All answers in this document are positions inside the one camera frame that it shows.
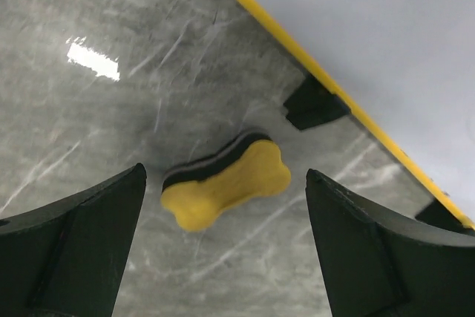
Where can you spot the right black whiteboard foot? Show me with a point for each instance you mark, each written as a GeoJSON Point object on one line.
{"type": "Point", "coordinates": [435, 214]}

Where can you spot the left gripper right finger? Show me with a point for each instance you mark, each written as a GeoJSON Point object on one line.
{"type": "Point", "coordinates": [377, 262]}

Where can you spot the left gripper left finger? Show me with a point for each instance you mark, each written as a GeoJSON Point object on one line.
{"type": "Point", "coordinates": [68, 258]}

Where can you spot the black whiteboard foot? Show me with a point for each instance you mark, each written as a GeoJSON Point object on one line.
{"type": "Point", "coordinates": [435, 214]}
{"type": "Point", "coordinates": [311, 105]}

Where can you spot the yellow-framed whiteboard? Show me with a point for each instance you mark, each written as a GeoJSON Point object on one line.
{"type": "Point", "coordinates": [405, 68]}

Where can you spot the left black whiteboard foot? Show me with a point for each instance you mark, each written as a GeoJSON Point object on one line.
{"type": "Point", "coordinates": [311, 105]}

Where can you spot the yellow bone-shaped eraser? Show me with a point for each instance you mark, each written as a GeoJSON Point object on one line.
{"type": "Point", "coordinates": [249, 166]}

